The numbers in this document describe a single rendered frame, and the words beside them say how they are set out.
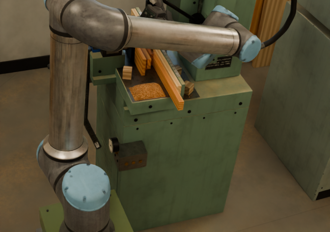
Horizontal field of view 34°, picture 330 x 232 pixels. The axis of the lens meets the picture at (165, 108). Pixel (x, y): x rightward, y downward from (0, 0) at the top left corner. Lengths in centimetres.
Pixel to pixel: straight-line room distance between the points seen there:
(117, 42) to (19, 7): 212
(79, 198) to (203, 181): 106
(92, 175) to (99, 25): 54
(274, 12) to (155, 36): 235
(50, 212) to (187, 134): 72
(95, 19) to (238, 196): 179
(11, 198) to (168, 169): 87
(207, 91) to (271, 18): 159
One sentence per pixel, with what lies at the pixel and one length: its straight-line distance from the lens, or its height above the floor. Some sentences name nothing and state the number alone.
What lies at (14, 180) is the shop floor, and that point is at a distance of 302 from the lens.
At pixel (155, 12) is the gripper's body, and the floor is 124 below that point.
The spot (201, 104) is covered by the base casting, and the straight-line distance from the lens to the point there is 230.
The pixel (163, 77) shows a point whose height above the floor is 93.
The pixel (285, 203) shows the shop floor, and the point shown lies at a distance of 306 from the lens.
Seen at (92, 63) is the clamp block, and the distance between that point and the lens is 219.
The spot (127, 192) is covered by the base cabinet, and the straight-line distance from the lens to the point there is 253.
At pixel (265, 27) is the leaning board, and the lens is 384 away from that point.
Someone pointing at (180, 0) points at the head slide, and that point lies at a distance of 216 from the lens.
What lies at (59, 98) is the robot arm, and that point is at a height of 114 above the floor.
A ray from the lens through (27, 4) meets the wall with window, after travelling 352.
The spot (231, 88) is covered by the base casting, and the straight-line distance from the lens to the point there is 237.
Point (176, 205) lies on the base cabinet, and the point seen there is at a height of 14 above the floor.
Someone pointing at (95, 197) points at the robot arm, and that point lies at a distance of 172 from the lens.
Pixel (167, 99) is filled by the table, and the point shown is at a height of 90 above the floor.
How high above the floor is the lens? 219
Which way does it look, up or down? 39 degrees down
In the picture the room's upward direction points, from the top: 7 degrees clockwise
